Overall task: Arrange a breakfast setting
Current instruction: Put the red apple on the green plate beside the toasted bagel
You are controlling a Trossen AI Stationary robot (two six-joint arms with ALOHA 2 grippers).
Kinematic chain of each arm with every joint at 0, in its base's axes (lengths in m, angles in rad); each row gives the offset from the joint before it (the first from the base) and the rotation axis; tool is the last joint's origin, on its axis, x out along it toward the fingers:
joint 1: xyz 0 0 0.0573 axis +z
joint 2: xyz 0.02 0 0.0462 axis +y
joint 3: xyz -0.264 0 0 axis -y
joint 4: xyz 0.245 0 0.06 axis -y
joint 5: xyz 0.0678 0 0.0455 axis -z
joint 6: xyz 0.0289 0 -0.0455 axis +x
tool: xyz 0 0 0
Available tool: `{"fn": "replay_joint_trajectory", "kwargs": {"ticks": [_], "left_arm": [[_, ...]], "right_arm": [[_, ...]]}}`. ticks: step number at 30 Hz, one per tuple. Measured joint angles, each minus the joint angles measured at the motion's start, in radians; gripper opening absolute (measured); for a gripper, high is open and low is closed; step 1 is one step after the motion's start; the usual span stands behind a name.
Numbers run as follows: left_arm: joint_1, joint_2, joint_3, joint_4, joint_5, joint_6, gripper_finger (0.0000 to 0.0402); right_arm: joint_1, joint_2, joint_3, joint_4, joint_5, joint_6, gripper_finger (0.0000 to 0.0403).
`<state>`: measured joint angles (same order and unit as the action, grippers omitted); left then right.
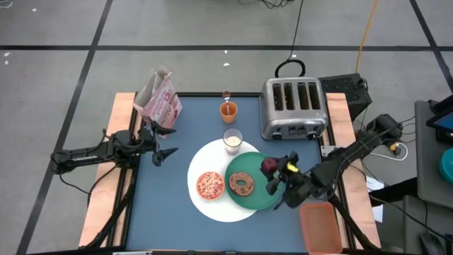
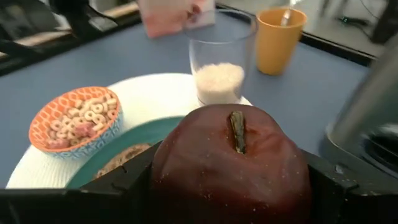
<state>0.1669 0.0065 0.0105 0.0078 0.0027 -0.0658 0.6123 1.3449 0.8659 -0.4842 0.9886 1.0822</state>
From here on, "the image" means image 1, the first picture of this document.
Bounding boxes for black ventilated equipment box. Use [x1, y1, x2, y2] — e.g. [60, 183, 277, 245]
[317, 72, 374, 123]

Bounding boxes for metal spoon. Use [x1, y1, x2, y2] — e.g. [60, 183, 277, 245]
[222, 91, 233, 116]

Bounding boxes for teal round container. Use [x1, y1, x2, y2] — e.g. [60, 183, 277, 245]
[438, 147, 453, 186]

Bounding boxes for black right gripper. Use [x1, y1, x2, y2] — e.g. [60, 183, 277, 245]
[265, 151, 318, 210]

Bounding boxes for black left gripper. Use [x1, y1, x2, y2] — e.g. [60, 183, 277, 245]
[137, 121, 179, 167]

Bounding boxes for silver four-slot toaster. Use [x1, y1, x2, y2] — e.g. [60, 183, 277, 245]
[258, 76, 330, 142]

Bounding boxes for white round plate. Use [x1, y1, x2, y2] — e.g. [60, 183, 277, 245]
[186, 138, 270, 224]

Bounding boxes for clear drinking glass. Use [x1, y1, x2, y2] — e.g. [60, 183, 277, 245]
[222, 127, 244, 157]

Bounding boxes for black toaster power cable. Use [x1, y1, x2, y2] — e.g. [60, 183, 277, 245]
[274, 0, 306, 79]

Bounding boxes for dark red apple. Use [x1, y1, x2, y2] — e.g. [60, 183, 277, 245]
[260, 157, 280, 175]

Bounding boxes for teal round plate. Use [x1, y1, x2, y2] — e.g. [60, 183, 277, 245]
[224, 151, 289, 211]

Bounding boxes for black tablet blue screen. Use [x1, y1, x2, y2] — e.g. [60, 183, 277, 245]
[425, 94, 453, 145]

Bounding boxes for orange plastic container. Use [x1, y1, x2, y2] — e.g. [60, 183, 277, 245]
[299, 201, 344, 255]

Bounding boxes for white power cable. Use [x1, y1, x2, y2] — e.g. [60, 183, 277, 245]
[369, 141, 409, 162]

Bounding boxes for white paper sheets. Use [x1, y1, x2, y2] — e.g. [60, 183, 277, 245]
[365, 174, 385, 224]

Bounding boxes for orange plastic cup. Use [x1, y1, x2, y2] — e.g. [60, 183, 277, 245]
[219, 101, 239, 125]

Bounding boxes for brown bagel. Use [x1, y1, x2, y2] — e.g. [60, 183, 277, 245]
[228, 171, 256, 198]

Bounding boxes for orange floor cable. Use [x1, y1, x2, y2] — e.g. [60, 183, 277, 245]
[355, 0, 380, 74]

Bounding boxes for wooden side board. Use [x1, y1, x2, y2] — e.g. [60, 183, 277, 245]
[324, 92, 382, 249]
[78, 92, 137, 249]

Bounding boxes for grey equipment cart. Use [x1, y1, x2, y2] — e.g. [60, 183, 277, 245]
[402, 99, 453, 255]

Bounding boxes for pink cereal box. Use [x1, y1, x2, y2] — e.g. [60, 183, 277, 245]
[133, 68, 183, 140]

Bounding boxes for red bowl of cereal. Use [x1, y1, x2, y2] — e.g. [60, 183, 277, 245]
[195, 171, 227, 201]

